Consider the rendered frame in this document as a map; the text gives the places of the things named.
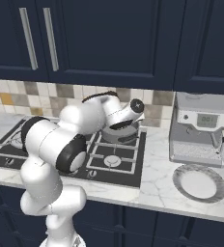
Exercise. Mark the navy wall cupboard door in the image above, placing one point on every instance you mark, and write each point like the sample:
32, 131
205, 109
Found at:
4, 35
117, 38
210, 41

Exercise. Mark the grey metal pot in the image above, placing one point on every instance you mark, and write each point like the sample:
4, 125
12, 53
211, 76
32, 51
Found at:
117, 135

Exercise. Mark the navy base cupboard front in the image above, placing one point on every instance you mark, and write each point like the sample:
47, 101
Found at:
210, 234
154, 230
4, 218
99, 225

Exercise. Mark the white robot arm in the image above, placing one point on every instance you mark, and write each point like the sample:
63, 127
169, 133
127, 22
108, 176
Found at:
49, 144

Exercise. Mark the silver coffee machine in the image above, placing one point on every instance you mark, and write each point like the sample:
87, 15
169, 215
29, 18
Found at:
197, 141

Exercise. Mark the white plate with grey rim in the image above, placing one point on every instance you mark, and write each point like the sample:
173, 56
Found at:
199, 184

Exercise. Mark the black gas hob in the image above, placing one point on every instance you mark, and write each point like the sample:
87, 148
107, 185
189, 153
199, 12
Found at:
117, 160

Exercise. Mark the round hob knob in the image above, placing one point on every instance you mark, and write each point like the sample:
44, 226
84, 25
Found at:
92, 174
9, 161

